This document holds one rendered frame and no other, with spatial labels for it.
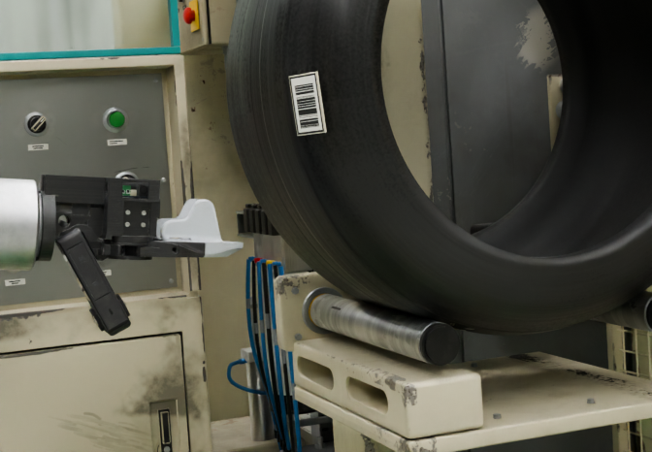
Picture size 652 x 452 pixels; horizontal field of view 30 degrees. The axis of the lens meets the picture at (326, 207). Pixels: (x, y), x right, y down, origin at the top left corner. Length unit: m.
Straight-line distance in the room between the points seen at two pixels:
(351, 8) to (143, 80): 0.76
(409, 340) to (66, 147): 0.78
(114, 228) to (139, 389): 0.70
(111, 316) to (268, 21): 0.34
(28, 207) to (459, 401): 0.48
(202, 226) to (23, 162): 0.67
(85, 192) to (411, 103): 0.58
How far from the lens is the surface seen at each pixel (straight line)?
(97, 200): 1.23
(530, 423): 1.34
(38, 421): 1.87
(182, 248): 1.23
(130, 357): 1.88
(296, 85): 1.21
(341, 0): 1.21
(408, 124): 1.66
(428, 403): 1.28
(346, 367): 1.41
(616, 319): 1.47
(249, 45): 1.32
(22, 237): 1.20
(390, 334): 1.34
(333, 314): 1.50
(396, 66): 1.65
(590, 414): 1.38
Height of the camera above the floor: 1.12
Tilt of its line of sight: 3 degrees down
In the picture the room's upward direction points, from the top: 4 degrees counter-clockwise
